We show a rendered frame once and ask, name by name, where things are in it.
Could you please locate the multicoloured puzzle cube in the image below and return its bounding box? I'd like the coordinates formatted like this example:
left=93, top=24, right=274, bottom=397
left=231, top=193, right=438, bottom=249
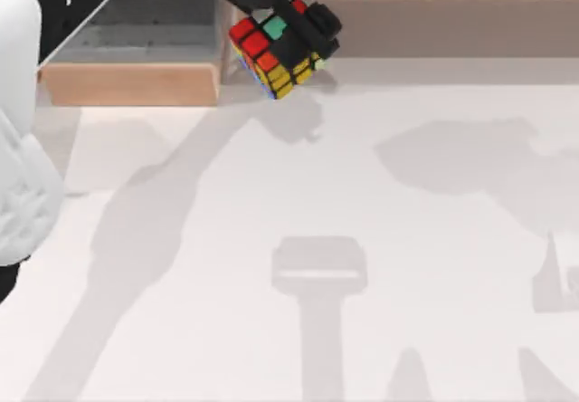
left=228, top=0, right=329, bottom=101

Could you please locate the grey pierced drawer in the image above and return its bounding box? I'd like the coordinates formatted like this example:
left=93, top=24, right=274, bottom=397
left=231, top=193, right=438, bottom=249
left=43, top=0, right=236, bottom=82

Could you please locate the pale wooden drawer front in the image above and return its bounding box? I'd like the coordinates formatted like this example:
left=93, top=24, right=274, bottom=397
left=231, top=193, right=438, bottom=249
left=37, top=61, right=220, bottom=108

